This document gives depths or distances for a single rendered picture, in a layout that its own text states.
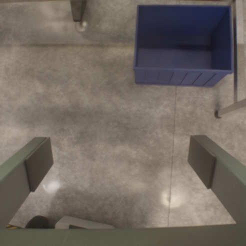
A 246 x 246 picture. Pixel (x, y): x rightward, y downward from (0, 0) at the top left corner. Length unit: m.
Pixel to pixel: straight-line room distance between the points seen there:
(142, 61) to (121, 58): 0.11
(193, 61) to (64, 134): 0.79
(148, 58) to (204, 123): 0.44
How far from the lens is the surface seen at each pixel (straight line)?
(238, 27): 0.95
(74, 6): 1.14
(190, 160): 0.17
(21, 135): 1.14
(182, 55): 1.05
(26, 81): 1.19
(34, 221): 1.00
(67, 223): 0.93
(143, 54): 1.03
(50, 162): 0.17
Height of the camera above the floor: 0.92
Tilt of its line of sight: 81 degrees down
